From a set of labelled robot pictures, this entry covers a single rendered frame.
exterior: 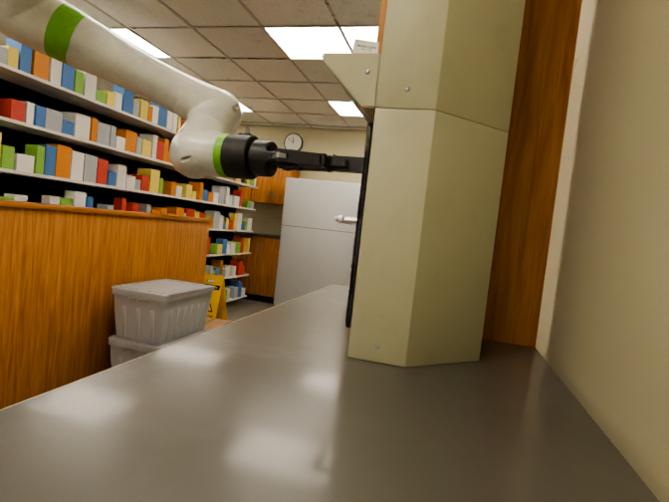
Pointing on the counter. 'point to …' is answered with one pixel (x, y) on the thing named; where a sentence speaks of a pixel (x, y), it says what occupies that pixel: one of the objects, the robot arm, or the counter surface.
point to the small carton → (365, 47)
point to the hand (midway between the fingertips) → (349, 164)
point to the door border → (360, 225)
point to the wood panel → (529, 167)
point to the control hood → (356, 77)
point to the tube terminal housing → (434, 179)
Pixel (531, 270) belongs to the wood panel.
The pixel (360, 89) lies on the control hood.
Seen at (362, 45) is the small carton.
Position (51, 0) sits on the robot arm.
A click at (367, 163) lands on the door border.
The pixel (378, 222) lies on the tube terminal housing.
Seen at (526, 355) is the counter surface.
